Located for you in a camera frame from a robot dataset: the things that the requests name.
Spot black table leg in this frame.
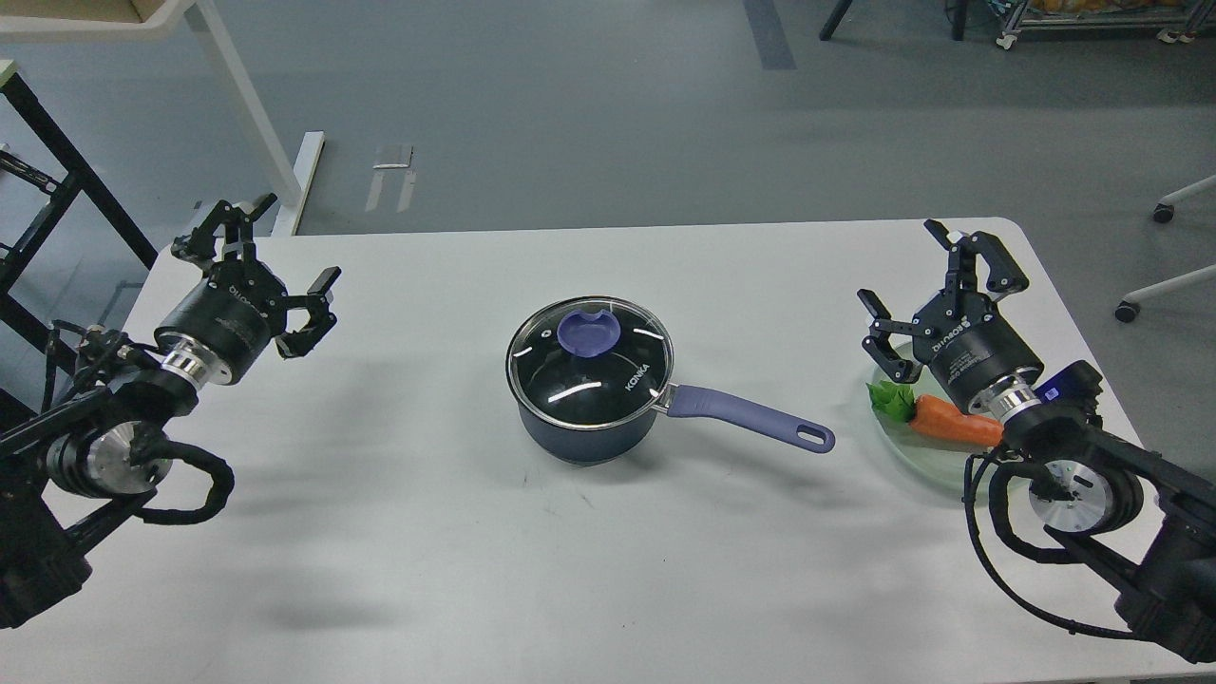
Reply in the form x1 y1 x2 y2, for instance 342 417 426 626
818 0 854 43

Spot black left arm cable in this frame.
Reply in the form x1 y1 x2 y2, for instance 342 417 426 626
128 439 236 526

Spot white desk frame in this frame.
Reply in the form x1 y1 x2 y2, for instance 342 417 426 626
0 0 326 239

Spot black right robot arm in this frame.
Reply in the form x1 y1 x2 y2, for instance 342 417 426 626
858 219 1215 663

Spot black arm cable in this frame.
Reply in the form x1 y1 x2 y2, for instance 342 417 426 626
962 448 1141 641
128 439 236 526

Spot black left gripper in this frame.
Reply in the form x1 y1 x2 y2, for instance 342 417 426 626
154 194 342 385

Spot dark blue saucepan purple handle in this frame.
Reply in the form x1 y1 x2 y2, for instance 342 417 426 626
506 295 835 466

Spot translucent green plate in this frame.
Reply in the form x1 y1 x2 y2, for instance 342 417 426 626
868 370 992 493

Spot wheeled metal cart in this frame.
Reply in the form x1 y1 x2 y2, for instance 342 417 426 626
987 1 1214 50

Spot orange toy carrot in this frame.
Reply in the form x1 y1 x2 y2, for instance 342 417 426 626
865 380 1003 447

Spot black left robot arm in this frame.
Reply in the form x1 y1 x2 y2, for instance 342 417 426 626
1 194 340 629

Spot office chair base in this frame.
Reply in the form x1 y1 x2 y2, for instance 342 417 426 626
1115 175 1216 324

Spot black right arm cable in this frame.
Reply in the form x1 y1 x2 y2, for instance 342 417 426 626
962 448 1141 641

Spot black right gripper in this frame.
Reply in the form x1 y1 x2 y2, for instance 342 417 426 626
857 219 1045 414

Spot black metal rack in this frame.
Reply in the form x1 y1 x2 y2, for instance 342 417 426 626
1 61 158 371

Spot glass pot lid purple knob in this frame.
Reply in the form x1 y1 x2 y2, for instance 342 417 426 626
506 295 675 430

